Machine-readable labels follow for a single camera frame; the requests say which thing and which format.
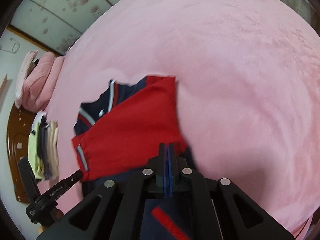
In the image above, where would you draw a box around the pink bed blanket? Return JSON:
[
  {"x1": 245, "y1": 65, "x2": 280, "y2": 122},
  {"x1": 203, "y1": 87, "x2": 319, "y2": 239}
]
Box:
[{"x1": 47, "y1": 0, "x2": 319, "y2": 239}]

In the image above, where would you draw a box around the folded pink quilt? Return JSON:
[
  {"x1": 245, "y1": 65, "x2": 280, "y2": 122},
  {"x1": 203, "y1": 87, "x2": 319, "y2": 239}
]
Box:
[{"x1": 22, "y1": 52, "x2": 65, "y2": 113}]

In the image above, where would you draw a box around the floral sliding wardrobe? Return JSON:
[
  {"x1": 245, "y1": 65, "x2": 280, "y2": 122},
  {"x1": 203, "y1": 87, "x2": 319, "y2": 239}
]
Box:
[{"x1": 10, "y1": 0, "x2": 120, "y2": 54}]

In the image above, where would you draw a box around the dark grey folded garment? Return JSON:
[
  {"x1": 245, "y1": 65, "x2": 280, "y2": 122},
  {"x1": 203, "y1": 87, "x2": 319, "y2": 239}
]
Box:
[{"x1": 37, "y1": 116, "x2": 52, "y2": 180}]

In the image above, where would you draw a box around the brown wooden headboard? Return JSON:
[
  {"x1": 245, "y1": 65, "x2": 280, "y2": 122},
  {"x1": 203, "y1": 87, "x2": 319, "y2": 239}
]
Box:
[{"x1": 7, "y1": 105, "x2": 35, "y2": 204}]

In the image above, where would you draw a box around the pink pillow with lace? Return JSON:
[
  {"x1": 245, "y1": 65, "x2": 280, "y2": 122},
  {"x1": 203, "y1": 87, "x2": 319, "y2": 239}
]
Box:
[{"x1": 14, "y1": 50, "x2": 39, "y2": 109}]

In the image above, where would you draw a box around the light green folded garment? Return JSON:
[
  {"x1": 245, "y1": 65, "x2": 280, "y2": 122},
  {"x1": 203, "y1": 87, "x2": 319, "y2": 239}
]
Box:
[{"x1": 28, "y1": 122, "x2": 44, "y2": 180}]

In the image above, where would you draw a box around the navy red varsity jacket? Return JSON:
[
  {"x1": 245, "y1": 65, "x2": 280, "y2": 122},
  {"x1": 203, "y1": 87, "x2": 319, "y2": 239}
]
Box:
[{"x1": 71, "y1": 74, "x2": 198, "y2": 240}]

